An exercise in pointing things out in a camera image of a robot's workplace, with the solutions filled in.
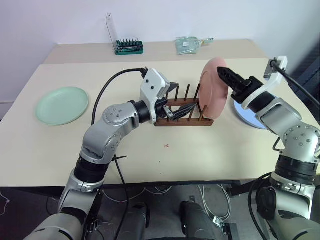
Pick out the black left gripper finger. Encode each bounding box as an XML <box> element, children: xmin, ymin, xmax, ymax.
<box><xmin>164</xmin><ymin>81</ymin><xmax>180</xmax><ymax>99</ymax></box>
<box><xmin>173</xmin><ymin>102</ymin><xmax>199</xmax><ymax>120</ymax></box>

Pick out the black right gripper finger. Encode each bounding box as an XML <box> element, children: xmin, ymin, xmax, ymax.
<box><xmin>216</xmin><ymin>66</ymin><xmax>251</xmax><ymax>89</ymax></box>
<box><xmin>227</xmin><ymin>82</ymin><xmax>245</xmax><ymax>95</ymax></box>

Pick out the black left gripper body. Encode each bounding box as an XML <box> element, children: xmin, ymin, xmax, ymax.
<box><xmin>154</xmin><ymin>97</ymin><xmax>177</xmax><ymax>123</ymax></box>

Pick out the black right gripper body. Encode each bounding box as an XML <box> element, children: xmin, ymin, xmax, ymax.
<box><xmin>230</xmin><ymin>75</ymin><xmax>264</xmax><ymax>104</ymax></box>

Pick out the pink plate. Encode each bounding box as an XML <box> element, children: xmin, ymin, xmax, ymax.
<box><xmin>199</xmin><ymin>56</ymin><xmax>230</xmax><ymax>121</ymax></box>

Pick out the wooden dish rack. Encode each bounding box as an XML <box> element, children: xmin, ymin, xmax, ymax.
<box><xmin>153</xmin><ymin>82</ymin><xmax>215</xmax><ymax>128</ymax></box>

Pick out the blue plate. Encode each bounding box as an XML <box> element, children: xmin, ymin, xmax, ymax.
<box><xmin>232</xmin><ymin>100</ymin><xmax>270</xmax><ymax>130</ymax></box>

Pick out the clear bag with green contents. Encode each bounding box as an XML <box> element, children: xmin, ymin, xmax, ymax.
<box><xmin>174</xmin><ymin>36</ymin><xmax>202</xmax><ymax>56</ymax></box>

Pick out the green screwdriver bit set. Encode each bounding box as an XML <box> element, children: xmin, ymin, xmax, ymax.
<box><xmin>114</xmin><ymin>38</ymin><xmax>145</xmax><ymax>56</ymax></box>

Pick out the black ribbed object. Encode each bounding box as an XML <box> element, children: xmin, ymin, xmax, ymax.
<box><xmin>290</xmin><ymin>41</ymin><xmax>320</xmax><ymax>85</ymax></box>

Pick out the clear plastic case lid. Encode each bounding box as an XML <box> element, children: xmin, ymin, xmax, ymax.
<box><xmin>104</xmin><ymin>12</ymin><xmax>121</xmax><ymax>51</ymax></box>

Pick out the green plate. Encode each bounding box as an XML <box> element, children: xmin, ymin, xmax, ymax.
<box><xmin>34</xmin><ymin>86</ymin><xmax>90</xmax><ymax>126</ymax></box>

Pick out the dark rounded leg cover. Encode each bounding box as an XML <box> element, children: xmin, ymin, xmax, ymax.
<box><xmin>179</xmin><ymin>199</ymin><xmax>227</xmax><ymax>240</ymax></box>
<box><xmin>121</xmin><ymin>201</ymin><xmax>151</xmax><ymax>240</ymax></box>

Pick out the black floor box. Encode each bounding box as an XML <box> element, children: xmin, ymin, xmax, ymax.
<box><xmin>220</xmin><ymin>222</ymin><xmax>241</xmax><ymax>240</ymax></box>

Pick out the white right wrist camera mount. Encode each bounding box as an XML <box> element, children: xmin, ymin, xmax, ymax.
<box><xmin>240</xmin><ymin>55</ymin><xmax>289</xmax><ymax>110</ymax></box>

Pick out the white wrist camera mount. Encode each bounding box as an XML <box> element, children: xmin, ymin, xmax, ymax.
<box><xmin>139</xmin><ymin>67</ymin><xmax>172</xmax><ymax>125</ymax></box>
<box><xmin>240</xmin><ymin>55</ymin><xmax>289</xmax><ymax>110</ymax></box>

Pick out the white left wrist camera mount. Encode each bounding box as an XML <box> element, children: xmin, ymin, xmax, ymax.
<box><xmin>139</xmin><ymin>67</ymin><xmax>172</xmax><ymax>125</ymax></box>

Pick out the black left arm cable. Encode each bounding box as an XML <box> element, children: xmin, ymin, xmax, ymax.
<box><xmin>91</xmin><ymin>66</ymin><xmax>149</xmax><ymax>240</ymax></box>

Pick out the black table frame beam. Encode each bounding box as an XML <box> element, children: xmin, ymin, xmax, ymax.
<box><xmin>0</xmin><ymin>178</ymin><xmax>275</xmax><ymax>198</ymax></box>

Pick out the white floor cable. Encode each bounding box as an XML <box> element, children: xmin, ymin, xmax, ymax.
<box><xmin>198</xmin><ymin>184</ymin><xmax>233</xmax><ymax>221</ymax></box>

